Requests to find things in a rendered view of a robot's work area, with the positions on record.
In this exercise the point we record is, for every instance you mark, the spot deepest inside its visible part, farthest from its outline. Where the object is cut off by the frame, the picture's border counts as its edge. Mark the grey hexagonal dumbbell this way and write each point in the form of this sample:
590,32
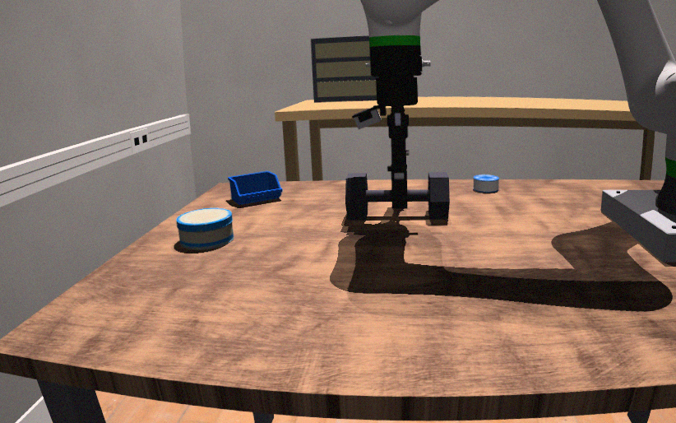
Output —
356,185

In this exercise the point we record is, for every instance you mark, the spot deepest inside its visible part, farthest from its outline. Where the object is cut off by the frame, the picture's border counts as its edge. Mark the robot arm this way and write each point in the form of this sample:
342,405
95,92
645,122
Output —
646,61

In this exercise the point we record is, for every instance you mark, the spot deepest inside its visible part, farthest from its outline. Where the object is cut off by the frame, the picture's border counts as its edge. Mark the grey cylinder with blue top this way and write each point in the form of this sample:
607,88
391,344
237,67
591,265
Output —
486,183

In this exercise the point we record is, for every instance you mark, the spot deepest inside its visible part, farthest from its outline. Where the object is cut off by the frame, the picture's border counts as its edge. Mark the round blue and grey tin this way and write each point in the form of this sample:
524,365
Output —
205,228

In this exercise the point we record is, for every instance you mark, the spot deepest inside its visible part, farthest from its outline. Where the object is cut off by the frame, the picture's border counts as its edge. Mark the blue stack bin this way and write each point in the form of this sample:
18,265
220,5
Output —
253,183

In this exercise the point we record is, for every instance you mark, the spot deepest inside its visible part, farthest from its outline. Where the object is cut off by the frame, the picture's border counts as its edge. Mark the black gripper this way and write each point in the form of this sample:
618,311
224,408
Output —
397,93

